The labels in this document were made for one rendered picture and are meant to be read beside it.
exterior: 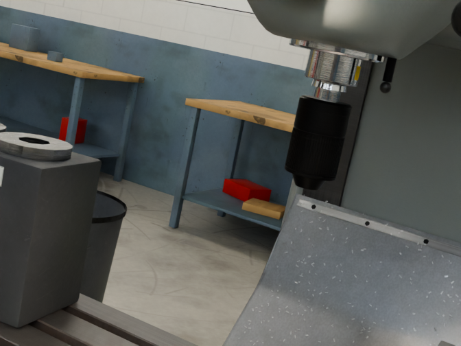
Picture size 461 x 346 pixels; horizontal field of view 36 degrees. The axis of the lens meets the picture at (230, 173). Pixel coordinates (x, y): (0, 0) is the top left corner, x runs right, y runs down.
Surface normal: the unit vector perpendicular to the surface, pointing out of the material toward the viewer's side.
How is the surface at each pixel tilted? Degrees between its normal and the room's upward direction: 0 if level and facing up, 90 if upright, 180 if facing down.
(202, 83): 90
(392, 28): 130
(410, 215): 90
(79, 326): 0
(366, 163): 90
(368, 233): 63
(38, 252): 90
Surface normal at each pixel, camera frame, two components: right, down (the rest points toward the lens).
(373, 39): 0.10, 0.86
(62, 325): 0.19, -0.97
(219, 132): -0.49, 0.06
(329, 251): -0.36, -0.36
